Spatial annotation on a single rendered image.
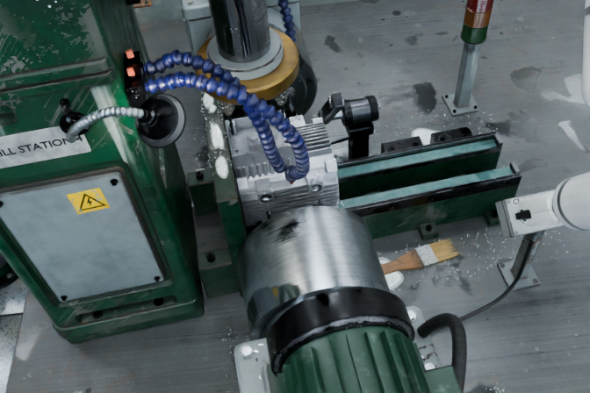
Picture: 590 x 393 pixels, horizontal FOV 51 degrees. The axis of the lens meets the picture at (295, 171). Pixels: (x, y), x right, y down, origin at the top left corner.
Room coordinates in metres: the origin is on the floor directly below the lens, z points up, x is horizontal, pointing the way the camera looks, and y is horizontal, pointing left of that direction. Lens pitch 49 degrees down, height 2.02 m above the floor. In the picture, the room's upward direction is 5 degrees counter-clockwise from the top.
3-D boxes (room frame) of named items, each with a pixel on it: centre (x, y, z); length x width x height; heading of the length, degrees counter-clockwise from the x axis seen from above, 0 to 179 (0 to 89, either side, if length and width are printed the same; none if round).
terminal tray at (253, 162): (0.85, 0.06, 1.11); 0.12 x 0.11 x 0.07; 97
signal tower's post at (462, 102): (1.23, -0.47, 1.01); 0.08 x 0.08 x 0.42; 7
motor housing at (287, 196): (0.86, 0.02, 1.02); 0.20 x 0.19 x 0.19; 97
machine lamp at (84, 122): (0.60, 0.22, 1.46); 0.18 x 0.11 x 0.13; 97
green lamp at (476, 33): (1.23, -0.47, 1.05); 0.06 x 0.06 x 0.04
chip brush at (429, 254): (0.74, -0.25, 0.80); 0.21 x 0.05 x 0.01; 104
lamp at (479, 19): (1.23, -0.47, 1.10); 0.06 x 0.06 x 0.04
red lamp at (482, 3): (1.23, -0.47, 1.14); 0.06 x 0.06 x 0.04
